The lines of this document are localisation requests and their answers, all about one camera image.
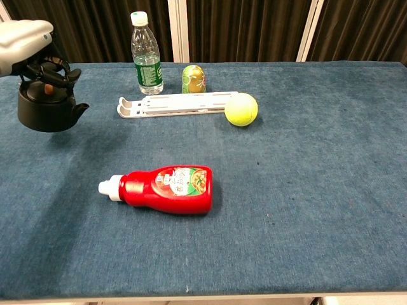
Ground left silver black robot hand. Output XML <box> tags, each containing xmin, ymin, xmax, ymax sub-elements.
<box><xmin>0</xmin><ymin>19</ymin><xmax>82</xmax><ymax>89</ymax></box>

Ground black cast iron teapot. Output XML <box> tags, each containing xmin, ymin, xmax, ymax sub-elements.
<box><xmin>17</xmin><ymin>58</ymin><xmax>90</xmax><ymax>133</ymax></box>

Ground clear plastic water bottle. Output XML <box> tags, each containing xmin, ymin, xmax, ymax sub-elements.
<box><xmin>130</xmin><ymin>11</ymin><xmax>165</xmax><ymax>95</ymax></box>

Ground white plastic folding stand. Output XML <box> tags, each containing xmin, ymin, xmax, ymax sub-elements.
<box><xmin>116</xmin><ymin>91</ymin><xmax>240</xmax><ymax>119</ymax></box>

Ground green gold egg-shaped toy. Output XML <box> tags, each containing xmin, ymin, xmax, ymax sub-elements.
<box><xmin>181</xmin><ymin>64</ymin><xmax>207</xmax><ymax>94</ymax></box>

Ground red ketchup squeeze bottle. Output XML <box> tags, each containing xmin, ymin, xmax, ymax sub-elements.
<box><xmin>98</xmin><ymin>165</ymin><xmax>213</xmax><ymax>216</ymax></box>

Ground dark pleated curtain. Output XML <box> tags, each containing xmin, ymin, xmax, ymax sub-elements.
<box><xmin>2</xmin><ymin>0</ymin><xmax>407</xmax><ymax>64</ymax></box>

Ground yellow tennis ball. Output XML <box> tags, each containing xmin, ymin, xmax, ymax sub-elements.
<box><xmin>224</xmin><ymin>93</ymin><xmax>259</xmax><ymax>128</ymax></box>

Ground blue fabric table cover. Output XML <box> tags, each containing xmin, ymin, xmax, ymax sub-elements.
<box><xmin>0</xmin><ymin>60</ymin><xmax>407</xmax><ymax>300</ymax></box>

